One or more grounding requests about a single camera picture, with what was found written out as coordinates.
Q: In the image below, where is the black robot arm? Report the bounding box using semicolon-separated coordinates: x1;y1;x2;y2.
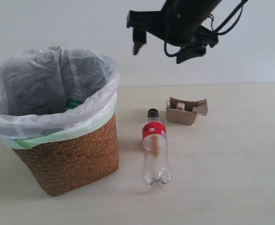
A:
127;0;219;64

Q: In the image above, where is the woven wicker waste basket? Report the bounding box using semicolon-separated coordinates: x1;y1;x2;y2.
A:
13;116;119;196

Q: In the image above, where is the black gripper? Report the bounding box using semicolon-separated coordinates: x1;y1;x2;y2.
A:
127;10;219;64

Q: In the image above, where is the brown cardboard tray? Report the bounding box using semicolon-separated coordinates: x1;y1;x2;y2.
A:
165;97;208;126

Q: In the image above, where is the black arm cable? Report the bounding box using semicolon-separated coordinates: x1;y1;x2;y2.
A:
163;0;249;58

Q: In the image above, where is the red label cola bottle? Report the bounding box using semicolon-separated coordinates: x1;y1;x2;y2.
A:
142;108;172;189

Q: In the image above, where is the green label water bottle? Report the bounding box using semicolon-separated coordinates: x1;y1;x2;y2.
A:
63;87;87;112

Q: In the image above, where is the translucent white bin liner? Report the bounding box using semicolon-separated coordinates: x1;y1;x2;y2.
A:
0;46;120;150

